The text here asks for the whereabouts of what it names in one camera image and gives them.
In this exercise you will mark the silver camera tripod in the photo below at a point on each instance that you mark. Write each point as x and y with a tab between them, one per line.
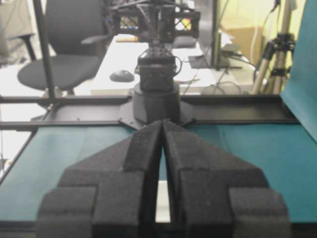
277	49

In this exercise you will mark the black computer mouse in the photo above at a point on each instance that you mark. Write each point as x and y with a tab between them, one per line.
122	76

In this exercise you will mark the white plastic tray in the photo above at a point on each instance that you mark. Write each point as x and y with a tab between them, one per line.
162	207

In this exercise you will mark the black metal frame pole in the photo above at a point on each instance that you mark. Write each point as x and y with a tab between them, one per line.
44	43

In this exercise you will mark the black table edge rail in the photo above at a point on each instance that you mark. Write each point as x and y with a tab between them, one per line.
115	110

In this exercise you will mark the white desk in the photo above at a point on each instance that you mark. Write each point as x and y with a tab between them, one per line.
158	69

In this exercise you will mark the right gripper black foam left finger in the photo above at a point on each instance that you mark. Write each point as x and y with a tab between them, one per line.
111	194

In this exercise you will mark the right gripper black foam right finger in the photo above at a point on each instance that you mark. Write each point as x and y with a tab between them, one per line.
215	194

